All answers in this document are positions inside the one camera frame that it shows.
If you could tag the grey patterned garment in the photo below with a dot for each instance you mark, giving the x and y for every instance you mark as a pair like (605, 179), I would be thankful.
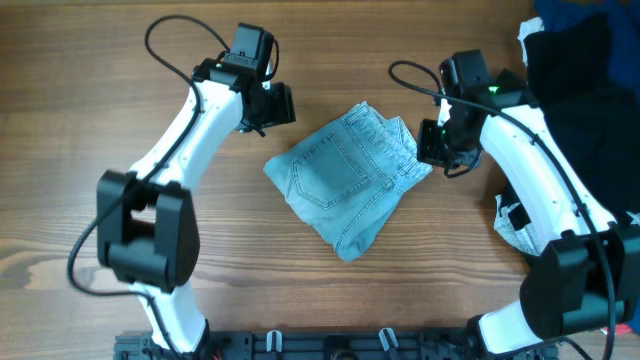
(513, 225)

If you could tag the white cloth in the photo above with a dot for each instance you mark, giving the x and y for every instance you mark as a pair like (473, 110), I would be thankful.
(529, 27)

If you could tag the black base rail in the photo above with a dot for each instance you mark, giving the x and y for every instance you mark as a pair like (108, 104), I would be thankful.
(428, 344)

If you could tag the dark blue garment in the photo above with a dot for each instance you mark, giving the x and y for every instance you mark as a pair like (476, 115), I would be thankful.
(622, 20)

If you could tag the light blue denim shorts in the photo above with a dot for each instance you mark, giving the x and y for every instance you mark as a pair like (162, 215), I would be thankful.
(346, 179)

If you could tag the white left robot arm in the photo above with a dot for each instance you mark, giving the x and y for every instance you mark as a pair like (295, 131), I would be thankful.
(147, 231)

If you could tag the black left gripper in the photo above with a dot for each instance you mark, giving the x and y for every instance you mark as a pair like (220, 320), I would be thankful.
(282, 111)

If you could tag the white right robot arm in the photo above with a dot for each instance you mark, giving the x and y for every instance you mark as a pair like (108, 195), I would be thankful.
(586, 276)

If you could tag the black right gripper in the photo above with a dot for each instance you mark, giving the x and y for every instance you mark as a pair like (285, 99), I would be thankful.
(427, 152)

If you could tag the black garment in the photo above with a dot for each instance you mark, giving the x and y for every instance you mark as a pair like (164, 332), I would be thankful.
(593, 121)

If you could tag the red white garment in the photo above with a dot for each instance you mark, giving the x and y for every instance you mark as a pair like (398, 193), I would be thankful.
(620, 329)

